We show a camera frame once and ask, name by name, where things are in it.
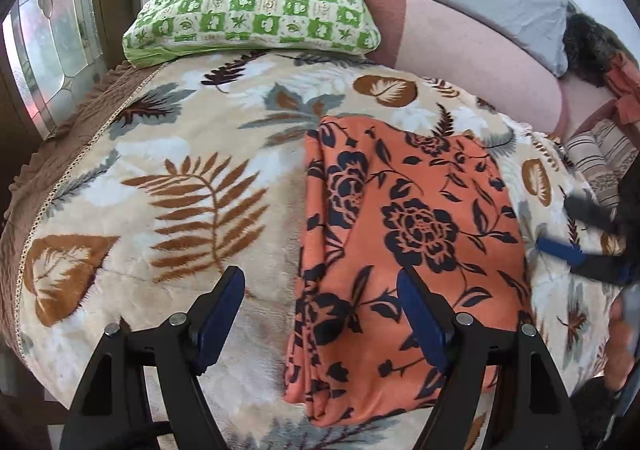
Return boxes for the beige striped cloth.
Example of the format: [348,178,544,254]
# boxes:
[565,119,640,211]

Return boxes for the beige leaf print blanket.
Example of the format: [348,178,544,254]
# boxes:
[17,50,631,450]

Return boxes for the dark furry cloth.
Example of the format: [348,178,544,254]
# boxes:
[562,12,636,88]

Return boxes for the green checkered pillow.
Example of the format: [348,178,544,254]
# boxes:
[122,0,383,67]

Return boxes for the brown fringed bedspread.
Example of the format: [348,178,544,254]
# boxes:
[0,61,171,356]

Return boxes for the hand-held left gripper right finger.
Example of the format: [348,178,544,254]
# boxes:
[396,267,583,450]

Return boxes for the small plain orange cloth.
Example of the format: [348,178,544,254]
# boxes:
[602,50,640,126]

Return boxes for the pink bolster pillow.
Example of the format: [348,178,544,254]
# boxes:
[367,0,568,135]

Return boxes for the orange black floral cloth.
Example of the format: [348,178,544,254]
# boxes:
[282,115,536,426]

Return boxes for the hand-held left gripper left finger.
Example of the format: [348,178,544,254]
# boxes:
[59,266,247,450]

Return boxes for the person's right hand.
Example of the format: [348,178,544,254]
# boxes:
[602,290,640,393]

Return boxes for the stained glass window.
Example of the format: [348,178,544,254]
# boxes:
[2,0,108,138]

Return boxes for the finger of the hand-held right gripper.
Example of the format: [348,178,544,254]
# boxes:
[536,236,640,287]
[564,192,621,233]

